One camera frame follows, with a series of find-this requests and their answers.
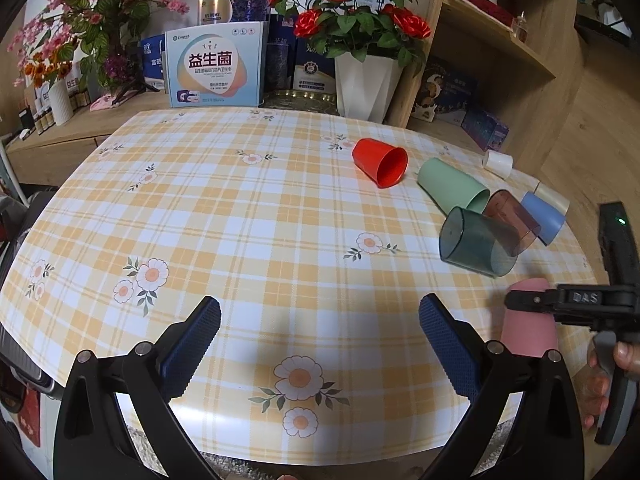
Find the dark blue moon box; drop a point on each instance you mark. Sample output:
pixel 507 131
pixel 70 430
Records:
pixel 442 90

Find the orange flowers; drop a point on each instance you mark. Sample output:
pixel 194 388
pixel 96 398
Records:
pixel 47 70

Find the white faceted vase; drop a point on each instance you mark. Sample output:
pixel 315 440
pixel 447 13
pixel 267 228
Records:
pixel 367 87

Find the small glass bottle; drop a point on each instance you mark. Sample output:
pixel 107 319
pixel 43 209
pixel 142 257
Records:
pixel 521 30

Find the light blue printed box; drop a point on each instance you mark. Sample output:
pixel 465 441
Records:
pixel 215 67

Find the wooden sideboard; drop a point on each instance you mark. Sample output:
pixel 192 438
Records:
pixel 55 147

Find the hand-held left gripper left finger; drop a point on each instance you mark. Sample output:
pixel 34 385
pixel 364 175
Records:
pixel 192 342

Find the black chair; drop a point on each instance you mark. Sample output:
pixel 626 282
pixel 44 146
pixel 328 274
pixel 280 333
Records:
pixel 20 240

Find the dark blue patterned box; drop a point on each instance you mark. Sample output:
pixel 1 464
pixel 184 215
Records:
pixel 277 60

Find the wooden shelf unit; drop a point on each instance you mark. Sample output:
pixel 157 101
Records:
pixel 480 55

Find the white cup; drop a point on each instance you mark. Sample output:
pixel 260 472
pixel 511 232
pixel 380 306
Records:
pixel 497 164

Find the light green cup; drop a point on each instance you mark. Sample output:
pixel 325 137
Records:
pixel 447 180

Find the dark teal translucent cup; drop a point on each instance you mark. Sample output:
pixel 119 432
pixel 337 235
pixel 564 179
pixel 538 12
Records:
pixel 470 242

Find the yellow checked floral tablecloth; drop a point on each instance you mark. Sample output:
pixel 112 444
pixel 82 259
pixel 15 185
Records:
pixel 250 220

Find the brown translucent cup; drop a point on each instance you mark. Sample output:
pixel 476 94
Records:
pixel 515 220

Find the cream cup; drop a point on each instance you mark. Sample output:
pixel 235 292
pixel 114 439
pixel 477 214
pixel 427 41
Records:
pixel 557 197

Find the gold and blue box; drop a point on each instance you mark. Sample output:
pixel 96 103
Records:
pixel 225 10

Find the purple box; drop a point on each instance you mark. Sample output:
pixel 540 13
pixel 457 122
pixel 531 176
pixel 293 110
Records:
pixel 485 130

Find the gold round tray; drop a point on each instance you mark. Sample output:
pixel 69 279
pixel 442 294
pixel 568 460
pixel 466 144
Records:
pixel 300 100

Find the row of small bottles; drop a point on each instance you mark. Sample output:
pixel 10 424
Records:
pixel 40 117

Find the pink cup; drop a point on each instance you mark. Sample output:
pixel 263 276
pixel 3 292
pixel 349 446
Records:
pixel 527 330

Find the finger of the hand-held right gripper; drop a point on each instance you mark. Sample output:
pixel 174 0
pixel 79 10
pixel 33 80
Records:
pixel 575 300

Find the black tripod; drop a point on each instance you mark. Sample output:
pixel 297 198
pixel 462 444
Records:
pixel 131 85

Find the white ribbed vase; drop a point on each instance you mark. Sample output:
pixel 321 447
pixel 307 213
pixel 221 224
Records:
pixel 61 102

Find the pink blossom plant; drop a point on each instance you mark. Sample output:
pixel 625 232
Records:
pixel 95 15

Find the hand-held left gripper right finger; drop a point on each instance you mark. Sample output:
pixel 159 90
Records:
pixel 447 342

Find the red cup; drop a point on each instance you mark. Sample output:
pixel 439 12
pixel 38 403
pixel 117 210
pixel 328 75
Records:
pixel 372 157

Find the person's right hand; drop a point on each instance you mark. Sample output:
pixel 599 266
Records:
pixel 597 390

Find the blue cup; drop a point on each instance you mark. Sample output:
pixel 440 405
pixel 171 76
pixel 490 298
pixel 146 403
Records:
pixel 545 215

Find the red rose bouquet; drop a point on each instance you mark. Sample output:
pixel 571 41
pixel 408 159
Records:
pixel 345 5

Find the dark blue crest box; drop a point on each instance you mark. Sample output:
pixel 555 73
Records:
pixel 312 72

